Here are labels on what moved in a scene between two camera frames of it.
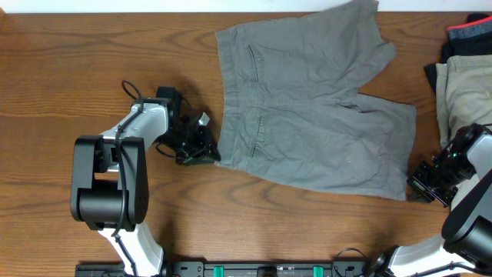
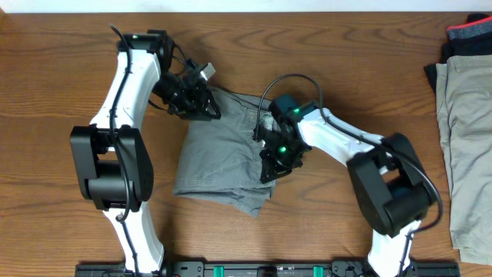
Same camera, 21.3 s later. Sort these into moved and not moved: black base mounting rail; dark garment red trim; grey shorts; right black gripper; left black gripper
Moved: left black gripper; grey shorts; right black gripper
Not moved: black base mounting rail; dark garment red trim
